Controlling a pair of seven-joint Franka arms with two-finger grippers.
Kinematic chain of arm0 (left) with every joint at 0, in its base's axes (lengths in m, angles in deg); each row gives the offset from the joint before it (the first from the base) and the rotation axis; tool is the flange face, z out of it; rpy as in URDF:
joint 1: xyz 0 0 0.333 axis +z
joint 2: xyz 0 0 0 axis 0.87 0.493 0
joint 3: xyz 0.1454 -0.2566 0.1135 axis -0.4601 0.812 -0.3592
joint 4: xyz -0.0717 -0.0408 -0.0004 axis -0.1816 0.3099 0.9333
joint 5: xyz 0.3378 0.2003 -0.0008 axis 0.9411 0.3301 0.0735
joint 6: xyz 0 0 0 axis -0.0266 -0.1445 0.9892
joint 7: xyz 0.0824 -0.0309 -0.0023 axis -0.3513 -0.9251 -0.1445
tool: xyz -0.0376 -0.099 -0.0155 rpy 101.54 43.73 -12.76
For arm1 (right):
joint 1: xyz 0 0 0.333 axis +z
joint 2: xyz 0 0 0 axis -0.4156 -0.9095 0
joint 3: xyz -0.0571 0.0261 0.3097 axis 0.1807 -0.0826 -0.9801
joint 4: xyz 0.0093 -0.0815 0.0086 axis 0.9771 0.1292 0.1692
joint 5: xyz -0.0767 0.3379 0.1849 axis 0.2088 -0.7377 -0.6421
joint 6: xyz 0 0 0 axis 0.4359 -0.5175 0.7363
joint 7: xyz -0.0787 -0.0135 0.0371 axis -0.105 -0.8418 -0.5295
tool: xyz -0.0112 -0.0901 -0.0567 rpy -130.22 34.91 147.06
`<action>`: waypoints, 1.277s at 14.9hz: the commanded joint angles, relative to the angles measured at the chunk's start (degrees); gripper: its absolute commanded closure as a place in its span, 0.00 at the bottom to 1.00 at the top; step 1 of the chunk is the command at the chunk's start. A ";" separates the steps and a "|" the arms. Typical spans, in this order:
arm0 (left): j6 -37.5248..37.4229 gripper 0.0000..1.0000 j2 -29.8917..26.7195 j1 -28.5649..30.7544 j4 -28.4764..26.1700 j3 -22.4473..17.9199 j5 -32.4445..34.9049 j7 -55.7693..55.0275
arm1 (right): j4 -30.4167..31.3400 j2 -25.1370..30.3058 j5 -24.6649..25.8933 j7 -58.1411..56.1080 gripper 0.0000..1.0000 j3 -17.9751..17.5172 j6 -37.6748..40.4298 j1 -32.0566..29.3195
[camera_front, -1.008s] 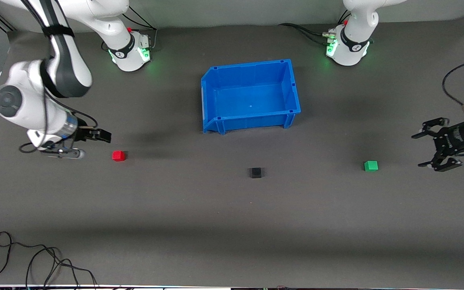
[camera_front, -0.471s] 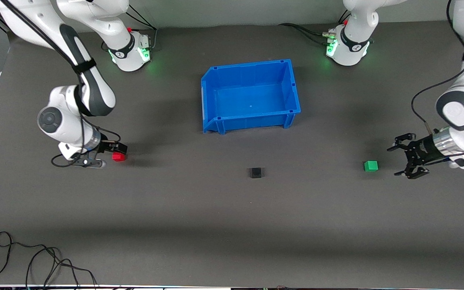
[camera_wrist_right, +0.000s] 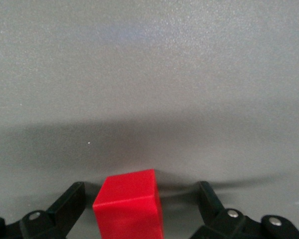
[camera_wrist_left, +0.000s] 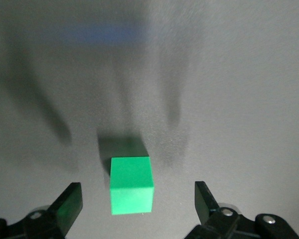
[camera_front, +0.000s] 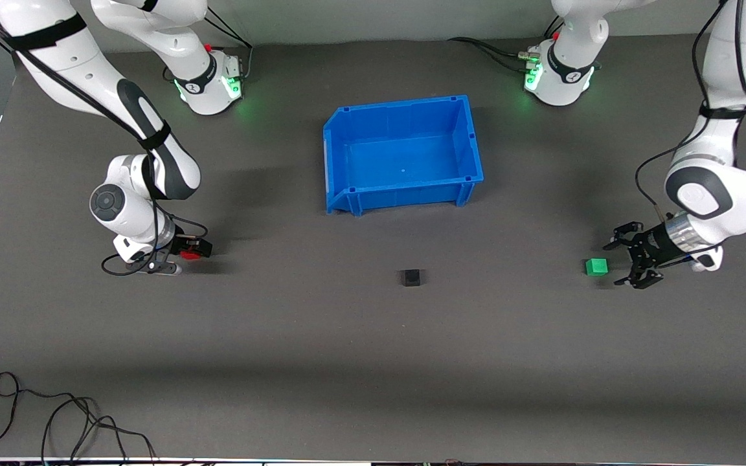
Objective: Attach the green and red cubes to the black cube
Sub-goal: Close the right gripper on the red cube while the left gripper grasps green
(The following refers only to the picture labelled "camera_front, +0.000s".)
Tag dark grey table mat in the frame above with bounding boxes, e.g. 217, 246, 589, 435
0, 25, 746, 461

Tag blue plastic storage bin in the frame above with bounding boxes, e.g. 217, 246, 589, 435
323, 95, 484, 216

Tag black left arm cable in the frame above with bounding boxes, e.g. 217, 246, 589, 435
635, 0, 746, 209

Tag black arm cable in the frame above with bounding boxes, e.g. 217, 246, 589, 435
635, 0, 746, 209
0, 0, 209, 277

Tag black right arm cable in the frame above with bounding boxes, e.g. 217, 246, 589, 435
0, 0, 209, 277

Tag black right arm base cables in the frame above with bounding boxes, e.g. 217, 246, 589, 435
163, 12, 254, 83

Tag black arm base cables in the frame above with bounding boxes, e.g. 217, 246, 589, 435
163, 12, 254, 83
447, 14, 565, 73

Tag loose black cable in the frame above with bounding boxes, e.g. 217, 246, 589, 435
0, 372, 157, 463

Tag black left arm base cables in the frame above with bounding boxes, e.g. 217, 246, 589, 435
447, 14, 565, 73

